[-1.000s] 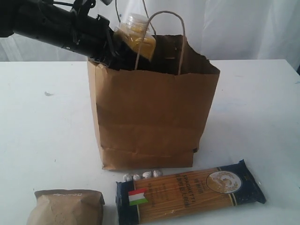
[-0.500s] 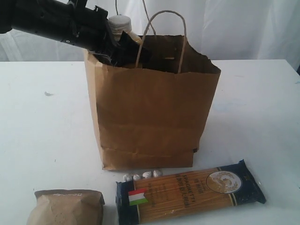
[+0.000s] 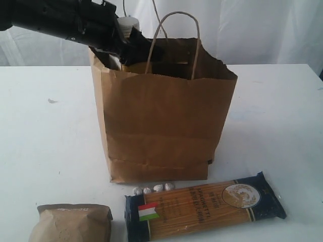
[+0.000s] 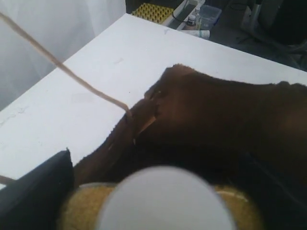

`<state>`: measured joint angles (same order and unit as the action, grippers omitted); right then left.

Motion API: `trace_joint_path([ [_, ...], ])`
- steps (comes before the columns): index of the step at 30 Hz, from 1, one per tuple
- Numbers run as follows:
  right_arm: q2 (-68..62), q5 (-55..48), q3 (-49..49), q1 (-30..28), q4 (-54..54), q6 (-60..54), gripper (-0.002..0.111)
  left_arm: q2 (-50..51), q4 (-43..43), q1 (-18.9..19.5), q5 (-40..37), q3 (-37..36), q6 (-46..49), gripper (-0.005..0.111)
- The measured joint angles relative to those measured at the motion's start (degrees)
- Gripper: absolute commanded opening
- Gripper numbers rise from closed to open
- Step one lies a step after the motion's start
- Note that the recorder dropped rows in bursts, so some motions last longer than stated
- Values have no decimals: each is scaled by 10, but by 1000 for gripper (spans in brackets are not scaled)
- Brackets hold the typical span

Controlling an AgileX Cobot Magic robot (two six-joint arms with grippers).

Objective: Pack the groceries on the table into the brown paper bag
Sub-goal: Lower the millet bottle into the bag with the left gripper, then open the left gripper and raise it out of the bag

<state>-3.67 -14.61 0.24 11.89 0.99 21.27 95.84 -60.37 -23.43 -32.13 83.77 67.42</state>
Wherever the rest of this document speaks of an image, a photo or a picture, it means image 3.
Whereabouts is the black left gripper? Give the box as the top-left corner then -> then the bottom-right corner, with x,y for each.
58,1 -> 152,65

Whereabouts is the yellow millet grain pack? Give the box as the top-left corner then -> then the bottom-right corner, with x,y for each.
111,17 -> 147,74

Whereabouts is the brown paper shopping bag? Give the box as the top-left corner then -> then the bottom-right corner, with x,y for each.
89,36 -> 238,184

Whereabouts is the brown kraft pouch white label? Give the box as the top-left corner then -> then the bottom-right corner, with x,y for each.
29,204 -> 113,242

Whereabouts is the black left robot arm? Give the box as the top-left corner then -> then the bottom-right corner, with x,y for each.
1,0 -> 165,66

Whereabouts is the white backdrop sheet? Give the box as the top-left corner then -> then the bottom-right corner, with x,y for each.
1,1 -> 322,74

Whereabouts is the blister pack of white pills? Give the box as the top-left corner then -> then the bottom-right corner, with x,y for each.
133,183 -> 175,196

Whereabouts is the spaghetti package dark blue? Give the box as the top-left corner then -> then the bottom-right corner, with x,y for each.
125,172 -> 287,241

